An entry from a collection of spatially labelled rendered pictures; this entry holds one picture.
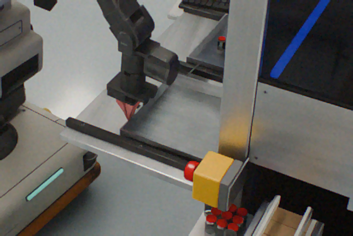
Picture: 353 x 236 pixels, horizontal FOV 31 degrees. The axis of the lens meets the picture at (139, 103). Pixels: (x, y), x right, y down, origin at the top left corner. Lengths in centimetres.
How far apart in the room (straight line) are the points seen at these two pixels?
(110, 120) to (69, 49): 192
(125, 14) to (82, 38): 223
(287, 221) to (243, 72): 31
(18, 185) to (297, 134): 130
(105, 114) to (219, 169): 45
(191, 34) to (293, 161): 76
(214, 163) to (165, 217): 130
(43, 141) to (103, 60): 101
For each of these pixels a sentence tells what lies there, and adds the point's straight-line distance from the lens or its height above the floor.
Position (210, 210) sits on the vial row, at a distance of 127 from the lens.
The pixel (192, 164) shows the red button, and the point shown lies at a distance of 120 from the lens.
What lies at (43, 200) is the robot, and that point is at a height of 18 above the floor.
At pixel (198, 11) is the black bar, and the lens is 192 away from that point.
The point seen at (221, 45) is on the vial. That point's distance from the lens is 173.
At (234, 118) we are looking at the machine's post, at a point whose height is 111.
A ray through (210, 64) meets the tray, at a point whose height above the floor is 91.
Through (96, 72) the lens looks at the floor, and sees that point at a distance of 321.
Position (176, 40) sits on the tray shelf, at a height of 88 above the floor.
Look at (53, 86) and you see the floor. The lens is 314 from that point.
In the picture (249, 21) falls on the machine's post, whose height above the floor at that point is 132.
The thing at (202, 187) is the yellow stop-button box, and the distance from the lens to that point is 118.
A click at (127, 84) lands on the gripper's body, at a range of 138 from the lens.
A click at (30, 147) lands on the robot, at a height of 28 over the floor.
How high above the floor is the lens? 184
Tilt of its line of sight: 38 degrees down
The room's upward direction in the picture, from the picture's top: 1 degrees counter-clockwise
